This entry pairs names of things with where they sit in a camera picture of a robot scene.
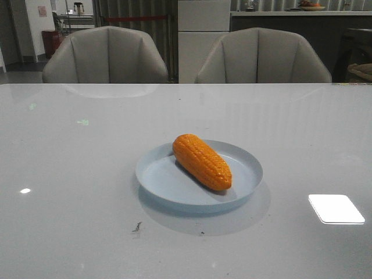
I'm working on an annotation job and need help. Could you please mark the metal rack shelf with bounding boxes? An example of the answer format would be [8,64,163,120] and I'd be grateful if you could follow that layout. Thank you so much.
[51,0,95,34]

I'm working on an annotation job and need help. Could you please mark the fruit bowl on counter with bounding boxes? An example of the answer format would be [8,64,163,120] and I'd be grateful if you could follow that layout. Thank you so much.
[298,0,326,11]

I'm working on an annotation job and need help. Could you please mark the pink wall notice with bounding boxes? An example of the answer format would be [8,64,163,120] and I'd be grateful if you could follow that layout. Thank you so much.
[38,6,47,17]

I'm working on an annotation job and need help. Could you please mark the orange corn cob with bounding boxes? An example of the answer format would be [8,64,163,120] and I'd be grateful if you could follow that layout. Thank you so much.
[173,134,233,191]

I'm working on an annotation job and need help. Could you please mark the grey left armchair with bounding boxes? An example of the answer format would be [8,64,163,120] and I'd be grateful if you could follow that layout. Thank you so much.
[42,26,168,84]

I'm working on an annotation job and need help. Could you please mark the grey right armchair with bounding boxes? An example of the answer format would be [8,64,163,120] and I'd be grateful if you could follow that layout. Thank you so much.
[195,27,332,84]

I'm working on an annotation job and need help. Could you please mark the light blue plate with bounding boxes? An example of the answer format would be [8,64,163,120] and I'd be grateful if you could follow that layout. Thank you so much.
[135,140,263,213]

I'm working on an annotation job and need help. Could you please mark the beige cushion seat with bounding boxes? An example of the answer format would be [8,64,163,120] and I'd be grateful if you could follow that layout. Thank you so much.
[348,63,372,83]

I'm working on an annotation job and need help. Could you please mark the white cabinet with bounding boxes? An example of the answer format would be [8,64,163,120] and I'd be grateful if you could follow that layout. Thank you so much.
[177,1,231,84]

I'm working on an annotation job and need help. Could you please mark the red bin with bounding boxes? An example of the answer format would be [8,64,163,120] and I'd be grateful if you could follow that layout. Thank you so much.
[42,30,64,59]

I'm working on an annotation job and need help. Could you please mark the dark counter cabinet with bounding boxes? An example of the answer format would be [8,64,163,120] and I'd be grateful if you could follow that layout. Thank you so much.
[230,10,372,73]

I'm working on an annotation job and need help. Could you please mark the grey armchair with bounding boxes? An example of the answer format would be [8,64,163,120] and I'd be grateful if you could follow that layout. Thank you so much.
[195,27,332,84]
[42,26,168,84]

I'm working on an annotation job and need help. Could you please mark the dark wooden chair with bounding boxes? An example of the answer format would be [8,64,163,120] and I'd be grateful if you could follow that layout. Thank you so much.
[332,28,371,83]

